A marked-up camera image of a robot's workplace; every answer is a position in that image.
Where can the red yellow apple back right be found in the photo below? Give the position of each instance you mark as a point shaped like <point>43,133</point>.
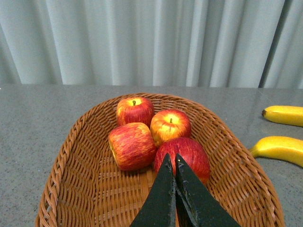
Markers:
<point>169,124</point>

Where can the grey pleated curtain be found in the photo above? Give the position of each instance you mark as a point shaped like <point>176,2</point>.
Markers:
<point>192,43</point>

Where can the yellow banana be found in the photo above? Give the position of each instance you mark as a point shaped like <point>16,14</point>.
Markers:
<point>279,147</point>
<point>284,114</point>

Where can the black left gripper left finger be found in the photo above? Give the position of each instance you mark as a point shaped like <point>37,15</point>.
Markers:
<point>159,209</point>

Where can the brown wicker basket left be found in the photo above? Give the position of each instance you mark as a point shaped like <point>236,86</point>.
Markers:
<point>85,188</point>

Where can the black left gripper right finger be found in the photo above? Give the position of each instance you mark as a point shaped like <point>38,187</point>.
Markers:
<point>196,207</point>

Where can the red apple lying sideways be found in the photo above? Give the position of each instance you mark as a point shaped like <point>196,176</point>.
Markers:
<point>132,146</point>

